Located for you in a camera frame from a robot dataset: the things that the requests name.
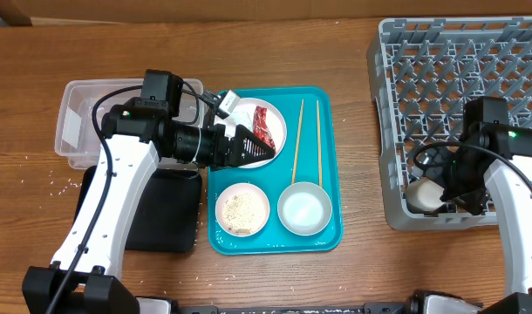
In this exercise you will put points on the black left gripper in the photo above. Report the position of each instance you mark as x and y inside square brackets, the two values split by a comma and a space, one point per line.
[220, 157]

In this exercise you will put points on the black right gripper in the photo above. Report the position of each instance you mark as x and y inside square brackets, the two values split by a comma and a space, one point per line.
[472, 199]

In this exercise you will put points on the red foil wrapper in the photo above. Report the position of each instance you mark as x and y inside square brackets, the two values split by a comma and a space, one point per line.
[260, 128]

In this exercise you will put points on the white tissue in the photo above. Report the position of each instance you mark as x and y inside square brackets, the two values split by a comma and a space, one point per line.
[237, 118]

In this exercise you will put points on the white cup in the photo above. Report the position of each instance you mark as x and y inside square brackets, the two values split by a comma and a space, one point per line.
[423, 196]

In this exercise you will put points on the pink small bowl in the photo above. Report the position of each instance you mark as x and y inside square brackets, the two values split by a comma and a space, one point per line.
[242, 209]

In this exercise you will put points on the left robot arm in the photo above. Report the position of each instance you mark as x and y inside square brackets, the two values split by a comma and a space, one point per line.
[84, 273]

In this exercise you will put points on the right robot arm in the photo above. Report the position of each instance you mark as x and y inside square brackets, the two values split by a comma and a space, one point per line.
[493, 162]

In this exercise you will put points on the grey dishwasher rack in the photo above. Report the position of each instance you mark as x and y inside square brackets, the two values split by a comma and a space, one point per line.
[422, 71]

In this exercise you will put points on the white round plate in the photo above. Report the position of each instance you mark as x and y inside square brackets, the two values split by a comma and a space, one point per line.
[275, 122]

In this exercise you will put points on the teal plastic tray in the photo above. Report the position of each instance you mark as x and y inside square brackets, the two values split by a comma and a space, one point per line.
[275, 177]

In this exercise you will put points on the left wooden chopstick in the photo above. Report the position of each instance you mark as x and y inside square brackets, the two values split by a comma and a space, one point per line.
[297, 146]

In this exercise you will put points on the wooden chopstick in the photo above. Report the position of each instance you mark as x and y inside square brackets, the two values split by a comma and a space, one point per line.
[319, 146]
[297, 146]

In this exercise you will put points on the right wooden chopstick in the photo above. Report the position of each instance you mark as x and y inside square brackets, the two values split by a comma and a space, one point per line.
[319, 146]

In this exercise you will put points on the grey small bowl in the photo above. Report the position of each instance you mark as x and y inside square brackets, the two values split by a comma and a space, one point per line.
[304, 209]

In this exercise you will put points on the black rectangular tray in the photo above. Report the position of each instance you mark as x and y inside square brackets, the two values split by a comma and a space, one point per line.
[167, 214]

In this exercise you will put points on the clear plastic bin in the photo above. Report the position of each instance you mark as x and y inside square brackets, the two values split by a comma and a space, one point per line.
[75, 137]

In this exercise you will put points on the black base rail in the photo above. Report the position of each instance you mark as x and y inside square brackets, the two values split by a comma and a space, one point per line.
[413, 304]

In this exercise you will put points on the cardboard wall panel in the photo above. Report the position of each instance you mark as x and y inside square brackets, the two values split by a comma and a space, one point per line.
[23, 12]

